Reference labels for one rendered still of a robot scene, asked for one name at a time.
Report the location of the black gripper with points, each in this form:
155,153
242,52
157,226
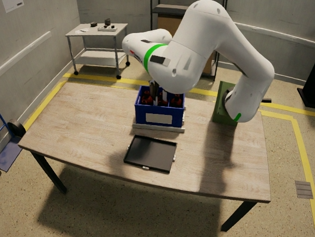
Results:
154,87

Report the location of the brown glass bottle with blue band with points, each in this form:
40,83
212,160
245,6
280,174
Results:
161,99

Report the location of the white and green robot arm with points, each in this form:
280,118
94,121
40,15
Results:
177,63

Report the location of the blue plastic crate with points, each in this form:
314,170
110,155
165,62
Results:
158,115

